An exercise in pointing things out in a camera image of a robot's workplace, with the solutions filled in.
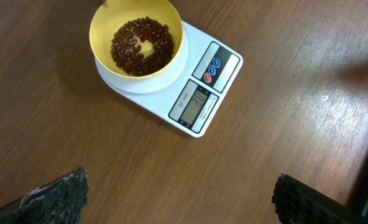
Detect red beans in bowl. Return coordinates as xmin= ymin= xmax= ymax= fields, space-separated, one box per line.
xmin=111 ymin=17 xmax=175 ymax=77

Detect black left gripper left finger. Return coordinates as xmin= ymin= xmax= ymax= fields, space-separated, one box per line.
xmin=0 ymin=166 xmax=89 ymax=223

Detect yellow plastic bowl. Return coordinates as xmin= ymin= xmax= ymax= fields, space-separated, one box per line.
xmin=89 ymin=0 xmax=185 ymax=79

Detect white digital kitchen scale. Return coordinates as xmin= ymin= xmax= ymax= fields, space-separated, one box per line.
xmin=95 ymin=22 xmax=243 ymax=138

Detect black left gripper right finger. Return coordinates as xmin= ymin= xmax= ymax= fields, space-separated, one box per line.
xmin=272 ymin=174 xmax=358 ymax=224

